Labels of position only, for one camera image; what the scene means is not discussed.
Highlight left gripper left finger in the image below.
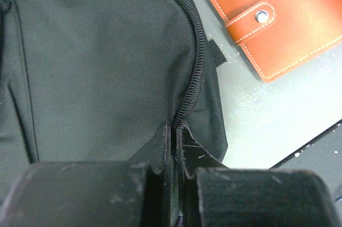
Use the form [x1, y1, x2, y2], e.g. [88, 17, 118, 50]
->
[1, 127, 171, 226]

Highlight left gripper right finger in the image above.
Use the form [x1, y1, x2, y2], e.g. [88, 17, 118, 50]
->
[176, 123, 337, 226]

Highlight black student backpack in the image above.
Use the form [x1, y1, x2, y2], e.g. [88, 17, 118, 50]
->
[1, 0, 227, 226]

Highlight brown leather wallet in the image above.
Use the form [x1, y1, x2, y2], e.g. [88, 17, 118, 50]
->
[209, 0, 341, 82]

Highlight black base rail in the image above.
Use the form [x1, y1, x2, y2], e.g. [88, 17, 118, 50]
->
[273, 121, 341, 205]

